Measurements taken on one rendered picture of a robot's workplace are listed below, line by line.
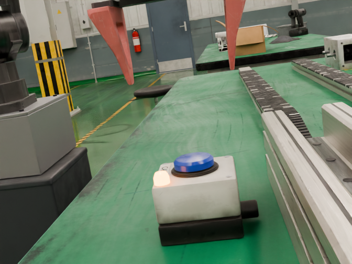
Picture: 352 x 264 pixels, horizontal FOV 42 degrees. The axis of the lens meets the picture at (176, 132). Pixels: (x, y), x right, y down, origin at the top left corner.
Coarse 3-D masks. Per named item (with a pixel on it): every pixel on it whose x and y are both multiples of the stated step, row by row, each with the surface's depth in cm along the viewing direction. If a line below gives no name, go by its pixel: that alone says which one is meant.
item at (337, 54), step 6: (348, 36) 152; (330, 42) 152; (336, 42) 145; (342, 42) 144; (348, 42) 143; (330, 48) 153; (336, 48) 145; (342, 48) 144; (348, 48) 146; (330, 54) 148; (336, 54) 146; (342, 54) 144; (348, 54) 146; (336, 60) 147; (342, 60) 145; (348, 60) 148; (336, 66) 148; (342, 66) 147; (348, 66) 145
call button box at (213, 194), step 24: (168, 168) 48; (216, 168) 45; (168, 192) 43; (192, 192) 43; (216, 192) 42; (168, 216) 43; (192, 216) 43; (216, 216) 43; (240, 216) 43; (168, 240) 44; (192, 240) 44
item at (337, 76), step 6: (294, 60) 162; (300, 60) 159; (306, 60) 156; (306, 66) 140; (312, 66) 138; (318, 66) 135; (324, 66) 133; (318, 72) 122; (324, 72) 120; (330, 72) 119; (336, 72) 117; (342, 72) 116; (330, 78) 110; (336, 78) 108; (342, 78) 106; (348, 78) 105; (342, 84) 100; (348, 84) 97
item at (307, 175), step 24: (264, 120) 53; (288, 120) 50; (336, 120) 49; (264, 144) 57; (288, 144) 41; (312, 144) 50; (336, 144) 51; (288, 168) 36; (312, 168) 34; (336, 168) 41; (288, 192) 38; (312, 192) 29; (336, 192) 29; (288, 216) 41; (312, 216) 28; (336, 216) 26; (312, 240) 29; (336, 240) 23
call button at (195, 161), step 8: (200, 152) 47; (176, 160) 46; (184, 160) 45; (192, 160) 45; (200, 160) 44; (208, 160) 45; (176, 168) 45; (184, 168) 44; (192, 168) 44; (200, 168) 44
